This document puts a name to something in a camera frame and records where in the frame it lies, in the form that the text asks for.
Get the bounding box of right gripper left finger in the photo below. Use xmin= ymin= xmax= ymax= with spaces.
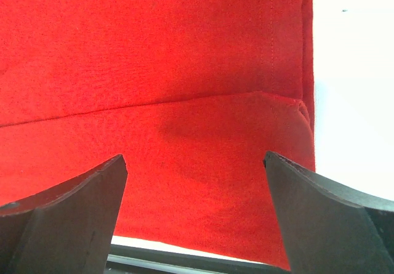
xmin=1 ymin=155 xmax=127 ymax=273

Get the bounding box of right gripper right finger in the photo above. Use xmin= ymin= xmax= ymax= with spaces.
xmin=263 ymin=151 xmax=393 ymax=273

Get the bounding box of red t-shirt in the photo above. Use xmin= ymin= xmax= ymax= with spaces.
xmin=1 ymin=0 xmax=315 ymax=269

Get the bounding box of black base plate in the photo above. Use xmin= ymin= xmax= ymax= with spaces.
xmin=107 ymin=244 xmax=288 ymax=273

